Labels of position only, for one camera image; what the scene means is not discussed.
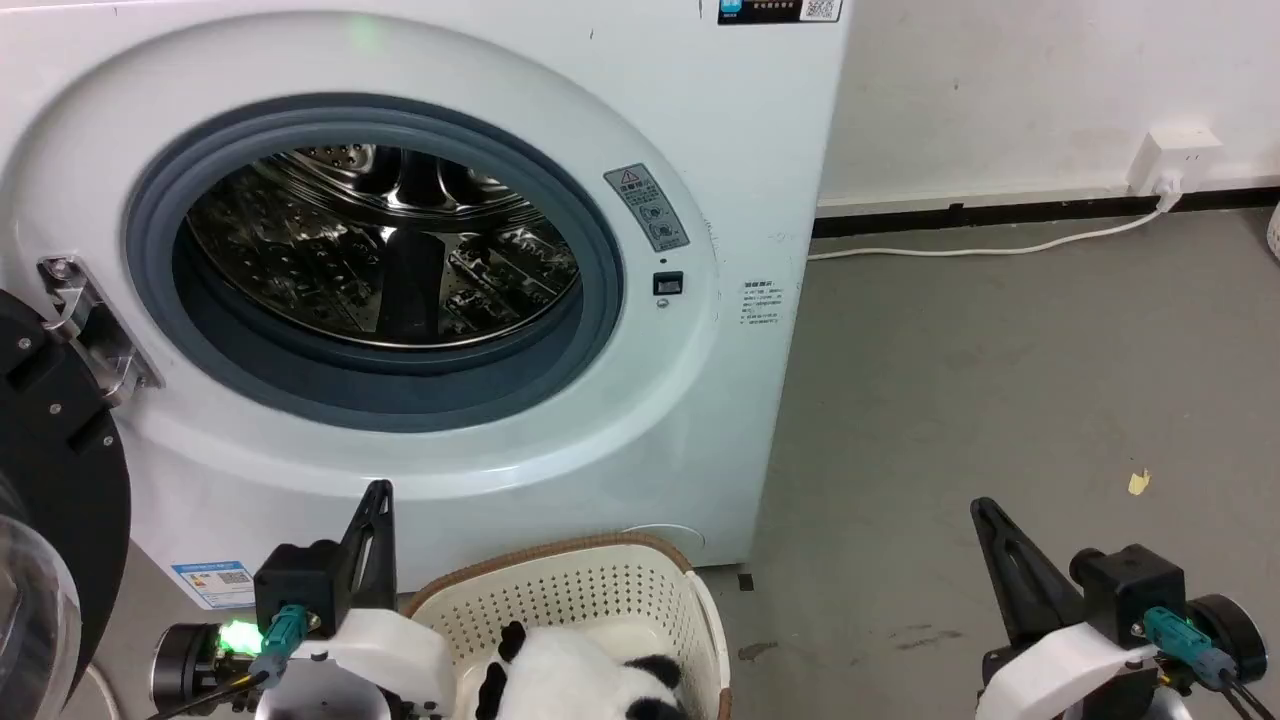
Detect thin white floor cable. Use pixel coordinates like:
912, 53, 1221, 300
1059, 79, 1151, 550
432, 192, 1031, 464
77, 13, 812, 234
84, 664, 123, 720

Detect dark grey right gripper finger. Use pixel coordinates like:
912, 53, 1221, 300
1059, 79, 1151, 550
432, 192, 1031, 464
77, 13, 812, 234
969, 496, 1088, 649

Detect silver door hinge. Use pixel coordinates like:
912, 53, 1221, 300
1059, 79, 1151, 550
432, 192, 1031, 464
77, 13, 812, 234
37, 256, 163, 407

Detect black QR code label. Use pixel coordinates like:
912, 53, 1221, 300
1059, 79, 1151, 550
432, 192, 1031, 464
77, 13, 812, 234
717, 0, 844, 26

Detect black baseboard strip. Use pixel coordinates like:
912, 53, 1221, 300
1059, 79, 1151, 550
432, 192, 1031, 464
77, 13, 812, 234
812, 186, 1280, 239

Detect teal plug right gripper cable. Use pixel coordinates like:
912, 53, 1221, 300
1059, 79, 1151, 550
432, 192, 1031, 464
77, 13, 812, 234
1143, 606, 1277, 720

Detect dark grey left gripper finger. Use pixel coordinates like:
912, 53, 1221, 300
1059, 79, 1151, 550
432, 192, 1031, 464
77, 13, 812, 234
338, 479, 398, 612

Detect grey warning sticker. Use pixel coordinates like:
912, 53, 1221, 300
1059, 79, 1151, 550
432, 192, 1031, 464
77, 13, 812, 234
603, 162, 692, 254

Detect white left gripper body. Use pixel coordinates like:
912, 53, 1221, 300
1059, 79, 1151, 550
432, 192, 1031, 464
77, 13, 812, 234
292, 607, 458, 720

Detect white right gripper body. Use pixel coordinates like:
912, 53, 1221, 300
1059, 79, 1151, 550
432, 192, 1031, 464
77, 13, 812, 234
976, 617, 1161, 720

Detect white perforated laundry basket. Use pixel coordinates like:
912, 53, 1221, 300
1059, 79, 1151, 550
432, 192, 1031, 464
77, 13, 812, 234
404, 532, 733, 720

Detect black and white panda toy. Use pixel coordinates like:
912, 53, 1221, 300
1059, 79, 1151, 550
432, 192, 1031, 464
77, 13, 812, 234
474, 620, 691, 720

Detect white wall socket box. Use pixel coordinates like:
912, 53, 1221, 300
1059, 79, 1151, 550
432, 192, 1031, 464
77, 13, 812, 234
1127, 127, 1224, 197

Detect white front-load washing machine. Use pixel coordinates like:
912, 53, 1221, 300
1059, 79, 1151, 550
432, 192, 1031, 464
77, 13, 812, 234
0, 0, 853, 613

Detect blue energy label sticker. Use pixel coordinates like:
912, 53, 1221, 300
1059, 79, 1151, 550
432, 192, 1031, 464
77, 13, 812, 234
170, 559, 258, 612

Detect black round washer door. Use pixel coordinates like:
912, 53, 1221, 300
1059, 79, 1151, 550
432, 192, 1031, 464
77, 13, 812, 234
0, 290, 133, 720

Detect white power cable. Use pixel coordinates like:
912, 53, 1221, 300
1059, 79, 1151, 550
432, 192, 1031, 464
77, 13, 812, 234
807, 172, 1187, 262

